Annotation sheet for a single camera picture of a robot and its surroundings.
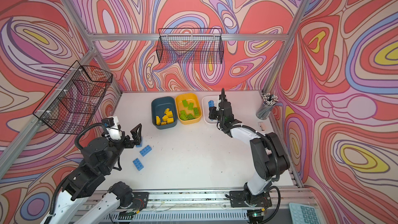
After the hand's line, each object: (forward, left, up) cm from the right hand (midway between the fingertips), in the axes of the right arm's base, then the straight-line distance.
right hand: (211, 111), depth 93 cm
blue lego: (-20, +40, -10) cm, 45 cm away
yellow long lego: (+6, +28, -10) cm, 30 cm away
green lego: (+16, +18, -11) cm, 26 cm away
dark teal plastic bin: (+8, +32, -10) cm, 34 cm away
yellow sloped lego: (+1, +27, -10) cm, 29 cm away
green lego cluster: (+13, +13, -10) cm, 21 cm away
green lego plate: (+4, +18, -9) cm, 21 cm away
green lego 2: (+7, +10, -9) cm, 15 cm away
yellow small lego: (-1, +31, -10) cm, 33 cm away
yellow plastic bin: (+20, +13, -8) cm, 25 cm away
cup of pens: (+2, -35, -1) cm, 35 cm away
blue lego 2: (+2, 0, +5) cm, 5 cm away
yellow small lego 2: (+9, +30, -8) cm, 32 cm away
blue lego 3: (-28, +42, -9) cm, 51 cm away
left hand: (-21, +36, +19) cm, 46 cm away
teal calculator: (-52, -38, -12) cm, 65 cm away
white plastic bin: (+16, +3, -7) cm, 18 cm away
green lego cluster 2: (+3, +13, -9) cm, 16 cm away
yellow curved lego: (0, +34, -8) cm, 35 cm away
